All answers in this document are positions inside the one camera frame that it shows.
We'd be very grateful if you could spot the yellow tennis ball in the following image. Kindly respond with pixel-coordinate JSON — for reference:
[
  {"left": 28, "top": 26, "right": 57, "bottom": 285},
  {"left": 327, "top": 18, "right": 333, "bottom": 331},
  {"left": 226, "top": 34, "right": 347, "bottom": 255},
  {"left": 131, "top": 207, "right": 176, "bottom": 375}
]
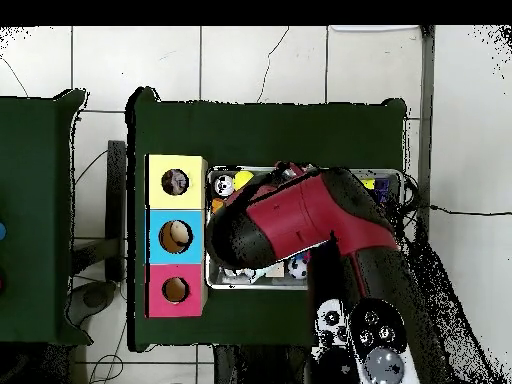
[{"left": 232, "top": 170, "right": 256, "bottom": 191}]

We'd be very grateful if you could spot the black stand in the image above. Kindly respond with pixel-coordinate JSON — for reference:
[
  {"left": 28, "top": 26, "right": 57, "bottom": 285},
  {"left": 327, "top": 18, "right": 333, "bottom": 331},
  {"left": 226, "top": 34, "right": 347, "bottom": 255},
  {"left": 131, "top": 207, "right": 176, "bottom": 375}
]
[{"left": 71, "top": 139, "right": 128, "bottom": 283}]

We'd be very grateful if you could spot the small soccer ball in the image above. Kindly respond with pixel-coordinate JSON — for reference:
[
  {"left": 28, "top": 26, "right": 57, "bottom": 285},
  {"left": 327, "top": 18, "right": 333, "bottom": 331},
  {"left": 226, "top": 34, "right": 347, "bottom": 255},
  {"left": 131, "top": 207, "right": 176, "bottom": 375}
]
[{"left": 287, "top": 255, "right": 310, "bottom": 280}]

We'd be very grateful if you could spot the wooden box with three holes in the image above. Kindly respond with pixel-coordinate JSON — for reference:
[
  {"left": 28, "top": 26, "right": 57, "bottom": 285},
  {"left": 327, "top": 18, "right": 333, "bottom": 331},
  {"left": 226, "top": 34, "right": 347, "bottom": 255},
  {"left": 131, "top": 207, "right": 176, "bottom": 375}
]
[{"left": 144, "top": 154, "right": 210, "bottom": 319}]

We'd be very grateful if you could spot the green covered side table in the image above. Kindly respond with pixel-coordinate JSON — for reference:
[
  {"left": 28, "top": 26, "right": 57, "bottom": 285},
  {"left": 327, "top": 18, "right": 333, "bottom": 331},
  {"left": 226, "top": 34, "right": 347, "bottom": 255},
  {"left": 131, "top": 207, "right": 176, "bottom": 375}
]
[{"left": 0, "top": 90, "right": 92, "bottom": 347}]

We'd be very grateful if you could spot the colourful heart print cloth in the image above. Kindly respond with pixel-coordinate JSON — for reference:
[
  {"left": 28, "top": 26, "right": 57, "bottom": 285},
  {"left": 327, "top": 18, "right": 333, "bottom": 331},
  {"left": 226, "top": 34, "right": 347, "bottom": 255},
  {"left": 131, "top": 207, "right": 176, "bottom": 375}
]
[{"left": 162, "top": 169, "right": 190, "bottom": 196}]

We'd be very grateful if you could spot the clear mesh bin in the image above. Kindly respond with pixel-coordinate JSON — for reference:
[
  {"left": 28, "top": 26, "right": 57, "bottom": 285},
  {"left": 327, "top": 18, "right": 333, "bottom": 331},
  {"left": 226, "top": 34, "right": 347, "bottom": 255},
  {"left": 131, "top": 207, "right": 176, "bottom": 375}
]
[{"left": 204, "top": 165, "right": 404, "bottom": 292}]

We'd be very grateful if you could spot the black cable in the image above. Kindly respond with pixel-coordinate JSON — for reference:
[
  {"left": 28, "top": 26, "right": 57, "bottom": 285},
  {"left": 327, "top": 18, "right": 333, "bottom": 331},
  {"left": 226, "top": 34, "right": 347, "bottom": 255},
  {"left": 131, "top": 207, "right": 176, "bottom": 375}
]
[{"left": 415, "top": 203, "right": 512, "bottom": 217}]

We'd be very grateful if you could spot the dark green table cloth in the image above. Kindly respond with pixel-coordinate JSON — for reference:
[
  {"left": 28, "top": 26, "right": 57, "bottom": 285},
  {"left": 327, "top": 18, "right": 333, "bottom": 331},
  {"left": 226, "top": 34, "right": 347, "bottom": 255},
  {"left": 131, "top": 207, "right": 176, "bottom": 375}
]
[{"left": 126, "top": 86, "right": 408, "bottom": 353}]

